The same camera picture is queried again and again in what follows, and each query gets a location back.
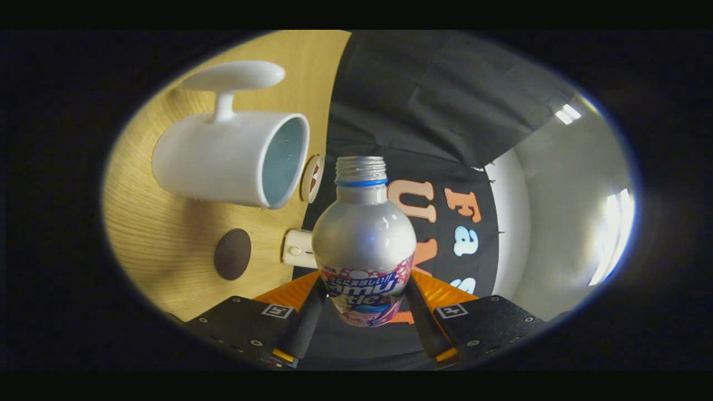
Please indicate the white toaster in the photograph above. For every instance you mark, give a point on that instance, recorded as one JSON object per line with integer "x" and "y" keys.
{"x": 298, "y": 250}

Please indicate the double strip ceiling light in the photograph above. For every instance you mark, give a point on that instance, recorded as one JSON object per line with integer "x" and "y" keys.
{"x": 568, "y": 114}

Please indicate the silver juice bottle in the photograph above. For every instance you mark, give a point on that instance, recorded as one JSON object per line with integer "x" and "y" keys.
{"x": 362, "y": 239}

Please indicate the dark brown round coaster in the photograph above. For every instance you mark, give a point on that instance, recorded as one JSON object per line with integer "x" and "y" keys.
{"x": 232, "y": 254}

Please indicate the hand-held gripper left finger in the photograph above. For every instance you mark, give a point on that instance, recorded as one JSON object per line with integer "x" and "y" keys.
{"x": 306, "y": 328}

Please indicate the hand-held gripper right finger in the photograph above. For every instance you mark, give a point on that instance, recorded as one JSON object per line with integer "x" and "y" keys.
{"x": 420, "y": 326}

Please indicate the wooden table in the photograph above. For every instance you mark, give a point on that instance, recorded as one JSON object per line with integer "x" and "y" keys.
{"x": 161, "y": 239}

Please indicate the small white round plate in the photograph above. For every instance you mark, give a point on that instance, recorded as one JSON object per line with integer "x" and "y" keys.
{"x": 306, "y": 189}

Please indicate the white cup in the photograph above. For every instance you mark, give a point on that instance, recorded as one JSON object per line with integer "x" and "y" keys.
{"x": 217, "y": 161}

